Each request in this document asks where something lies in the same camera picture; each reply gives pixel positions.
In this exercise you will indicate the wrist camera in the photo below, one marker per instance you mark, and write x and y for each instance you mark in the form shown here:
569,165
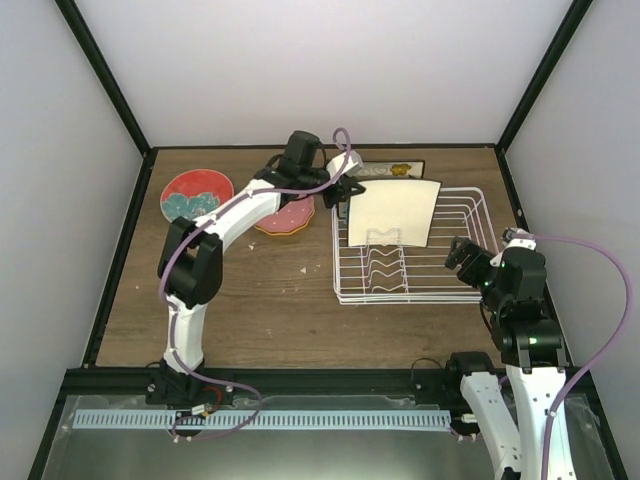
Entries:
347,163
514,237

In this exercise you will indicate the floral square plate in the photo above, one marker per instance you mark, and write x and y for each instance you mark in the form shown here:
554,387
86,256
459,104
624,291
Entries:
395,169

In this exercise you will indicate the red teal flower plate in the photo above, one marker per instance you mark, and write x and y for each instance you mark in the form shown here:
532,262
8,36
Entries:
195,193

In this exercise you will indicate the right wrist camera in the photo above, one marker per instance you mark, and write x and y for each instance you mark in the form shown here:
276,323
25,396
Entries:
514,237

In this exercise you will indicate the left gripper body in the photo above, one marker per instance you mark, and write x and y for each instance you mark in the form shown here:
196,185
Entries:
305,176

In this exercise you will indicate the pink polka dot plate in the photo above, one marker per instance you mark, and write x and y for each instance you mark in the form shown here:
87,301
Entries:
293,212

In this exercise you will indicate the orange polka dot plate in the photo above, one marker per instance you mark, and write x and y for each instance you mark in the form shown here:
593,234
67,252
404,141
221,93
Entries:
281,231

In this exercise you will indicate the black aluminium frame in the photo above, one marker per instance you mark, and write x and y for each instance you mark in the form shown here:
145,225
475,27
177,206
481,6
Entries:
122,381

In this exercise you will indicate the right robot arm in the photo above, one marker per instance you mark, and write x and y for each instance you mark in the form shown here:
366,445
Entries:
530,440

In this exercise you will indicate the slotted cable duct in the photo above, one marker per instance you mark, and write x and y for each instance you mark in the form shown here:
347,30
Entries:
369,420

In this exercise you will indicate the cream square plate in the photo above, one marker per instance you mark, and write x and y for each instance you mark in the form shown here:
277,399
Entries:
392,211

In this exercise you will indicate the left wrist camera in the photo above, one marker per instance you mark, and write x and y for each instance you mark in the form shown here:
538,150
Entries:
347,163

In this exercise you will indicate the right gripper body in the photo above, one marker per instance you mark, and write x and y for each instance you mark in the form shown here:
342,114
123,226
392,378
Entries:
470,273

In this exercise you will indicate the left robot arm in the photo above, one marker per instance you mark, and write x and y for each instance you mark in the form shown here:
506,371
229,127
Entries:
191,265

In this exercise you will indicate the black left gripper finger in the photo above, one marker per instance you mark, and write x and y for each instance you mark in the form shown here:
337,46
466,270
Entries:
348,188
331,197

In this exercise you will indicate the white wire dish rack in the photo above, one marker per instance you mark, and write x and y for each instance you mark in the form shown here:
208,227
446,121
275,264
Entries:
385,269

